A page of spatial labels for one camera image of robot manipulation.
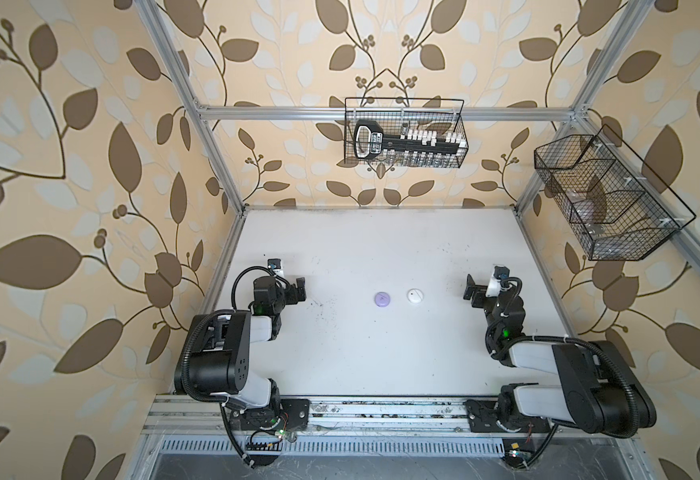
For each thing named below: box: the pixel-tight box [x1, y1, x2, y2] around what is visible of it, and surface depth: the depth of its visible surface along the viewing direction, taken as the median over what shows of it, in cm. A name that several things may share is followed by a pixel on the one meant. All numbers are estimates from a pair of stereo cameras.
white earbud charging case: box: [406, 288, 424, 304], surface depth 96 cm
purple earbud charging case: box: [374, 291, 391, 308], surface depth 96 cm
